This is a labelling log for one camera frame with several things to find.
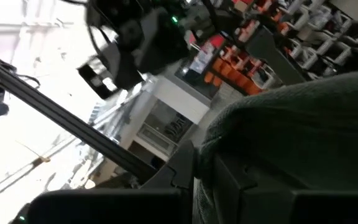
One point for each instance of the black aluminium rig frame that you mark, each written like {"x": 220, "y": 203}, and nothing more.
{"x": 67, "y": 119}

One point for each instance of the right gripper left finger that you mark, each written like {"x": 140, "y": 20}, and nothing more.
{"x": 179, "y": 177}

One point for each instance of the storage shelving with bins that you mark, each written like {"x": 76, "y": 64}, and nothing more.
{"x": 322, "y": 40}

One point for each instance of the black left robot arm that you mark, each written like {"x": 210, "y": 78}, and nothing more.
{"x": 154, "y": 40}

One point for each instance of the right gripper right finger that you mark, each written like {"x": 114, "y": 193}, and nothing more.
{"x": 235, "y": 199}

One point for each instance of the dark green cap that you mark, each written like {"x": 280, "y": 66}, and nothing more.
{"x": 291, "y": 124}

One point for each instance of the white cabinet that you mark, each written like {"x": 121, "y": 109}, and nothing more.
{"x": 179, "y": 99}

